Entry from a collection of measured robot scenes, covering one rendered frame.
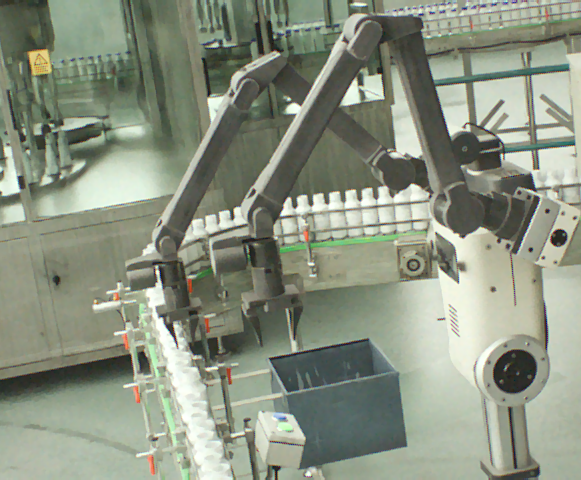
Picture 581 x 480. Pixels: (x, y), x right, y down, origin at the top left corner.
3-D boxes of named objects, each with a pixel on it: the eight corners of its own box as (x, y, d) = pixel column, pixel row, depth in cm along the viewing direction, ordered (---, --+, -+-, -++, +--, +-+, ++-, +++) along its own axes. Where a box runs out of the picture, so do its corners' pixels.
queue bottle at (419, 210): (418, 231, 452) (413, 187, 448) (410, 228, 457) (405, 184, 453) (432, 227, 454) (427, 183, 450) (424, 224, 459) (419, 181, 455)
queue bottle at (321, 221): (335, 235, 462) (329, 192, 458) (327, 240, 457) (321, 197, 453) (321, 235, 465) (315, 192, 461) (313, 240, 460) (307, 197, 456)
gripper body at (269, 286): (301, 301, 231) (296, 263, 230) (247, 311, 230) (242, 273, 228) (294, 293, 238) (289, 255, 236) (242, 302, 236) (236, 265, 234)
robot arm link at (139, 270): (174, 236, 270) (171, 226, 279) (121, 246, 269) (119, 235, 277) (183, 287, 274) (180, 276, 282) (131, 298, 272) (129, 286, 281)
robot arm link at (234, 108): (266, 87, 265) (258, 80, 275) (242, 74, 263) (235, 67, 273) (174, 263, 271) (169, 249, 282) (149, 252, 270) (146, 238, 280)
